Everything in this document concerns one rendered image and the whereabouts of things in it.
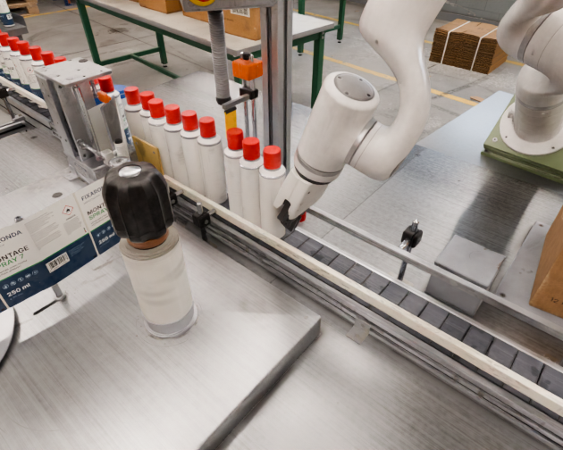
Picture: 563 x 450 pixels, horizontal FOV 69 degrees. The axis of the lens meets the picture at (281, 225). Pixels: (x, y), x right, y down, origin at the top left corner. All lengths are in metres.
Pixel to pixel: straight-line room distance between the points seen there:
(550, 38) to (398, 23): 0.49
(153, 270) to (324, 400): 0.34
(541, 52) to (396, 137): 0.50
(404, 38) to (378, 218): 0.54
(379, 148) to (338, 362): 0.37
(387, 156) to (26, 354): 0.64
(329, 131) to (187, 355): 0.41
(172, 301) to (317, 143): 0.33
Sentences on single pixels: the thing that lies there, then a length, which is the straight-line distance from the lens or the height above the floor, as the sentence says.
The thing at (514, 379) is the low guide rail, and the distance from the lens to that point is 0.71.
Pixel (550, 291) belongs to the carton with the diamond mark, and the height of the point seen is 0.90.
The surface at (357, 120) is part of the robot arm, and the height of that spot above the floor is 1.21.
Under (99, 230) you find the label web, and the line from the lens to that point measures 0.82.
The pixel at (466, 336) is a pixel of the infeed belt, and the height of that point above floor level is 0.88.
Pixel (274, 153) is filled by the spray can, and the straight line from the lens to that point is 0.74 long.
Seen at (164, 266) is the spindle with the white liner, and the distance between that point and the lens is 0.60.
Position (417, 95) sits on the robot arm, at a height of 1.25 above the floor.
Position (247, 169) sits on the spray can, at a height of 1.04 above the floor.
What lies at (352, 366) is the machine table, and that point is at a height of 0.83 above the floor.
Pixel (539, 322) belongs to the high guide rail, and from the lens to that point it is 0.73.
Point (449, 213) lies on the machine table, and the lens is 1.09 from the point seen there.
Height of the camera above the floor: 1.46
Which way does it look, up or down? 40 degrees down
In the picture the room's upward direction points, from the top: straight up
